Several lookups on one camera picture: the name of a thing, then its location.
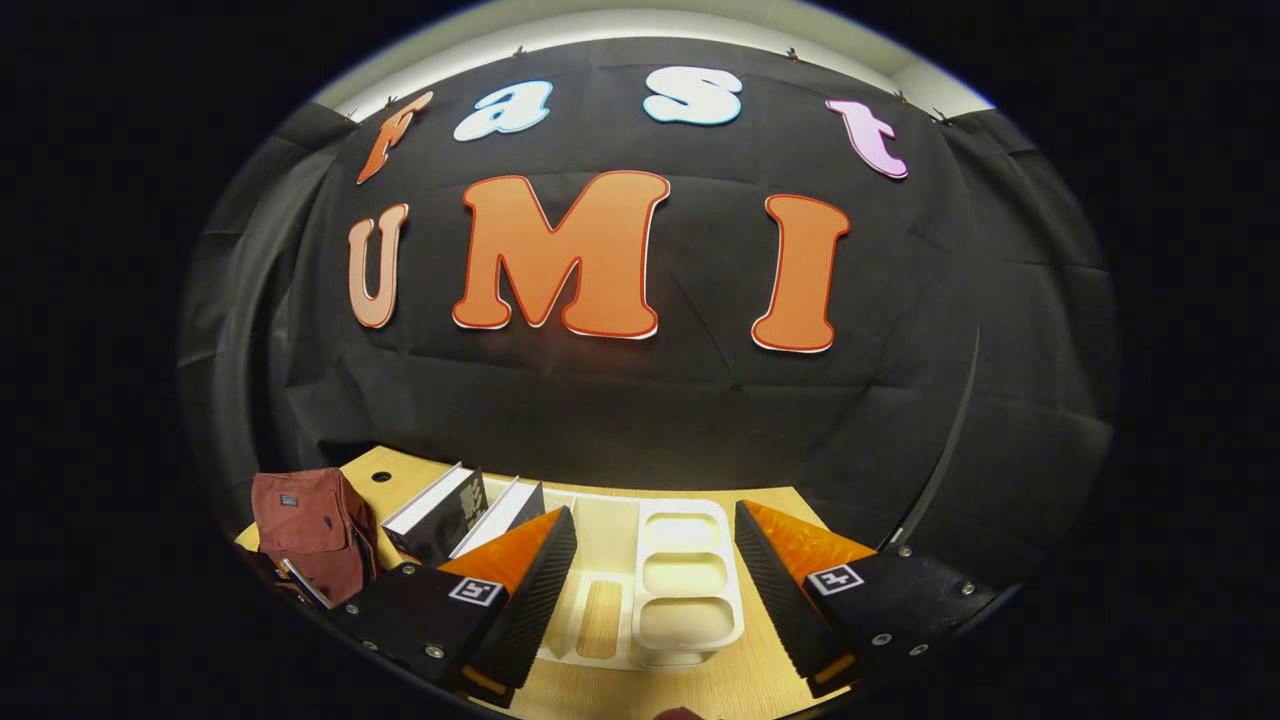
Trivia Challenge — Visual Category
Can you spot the maroon schoolbag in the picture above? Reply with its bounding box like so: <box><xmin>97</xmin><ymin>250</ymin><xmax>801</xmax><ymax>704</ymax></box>
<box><xmin>250</xmin><ymin>467</ymin><xmax>381</xmax><ymax>608</ymax></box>

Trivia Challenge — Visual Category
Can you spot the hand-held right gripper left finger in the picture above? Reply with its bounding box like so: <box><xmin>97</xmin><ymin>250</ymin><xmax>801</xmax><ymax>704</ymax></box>
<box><xmin>330</xmin><ymin>505</ymin><xmax>579</xmax><ymax>708</ymax></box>

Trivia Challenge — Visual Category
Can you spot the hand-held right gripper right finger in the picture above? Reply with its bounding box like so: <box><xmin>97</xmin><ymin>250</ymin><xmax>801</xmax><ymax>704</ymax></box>
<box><xmin>733</xmin><ymin>500</ymin><xmax>1001</xmax><ymax>701</ymax></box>

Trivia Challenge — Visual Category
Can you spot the book with blue cover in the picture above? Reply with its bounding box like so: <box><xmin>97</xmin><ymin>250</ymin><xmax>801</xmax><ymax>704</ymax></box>
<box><xmin>450</xmin><ymin>477</ymin><xmax>546</xmax><ymax>561</ymax></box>

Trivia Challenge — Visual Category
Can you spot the white book with dark photo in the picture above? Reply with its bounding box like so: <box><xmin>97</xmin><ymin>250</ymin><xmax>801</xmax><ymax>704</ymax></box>
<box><xmin>382</xmin><ymin>462</ymin><xmax>489</xmax><ymax>567</ymax></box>

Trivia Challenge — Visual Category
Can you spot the white bookshelf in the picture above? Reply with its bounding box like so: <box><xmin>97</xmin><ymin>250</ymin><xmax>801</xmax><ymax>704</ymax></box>
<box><xmin>478</xmin><ymin>478</ymin><xmax>747</xmax><ymax>671</ymax></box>

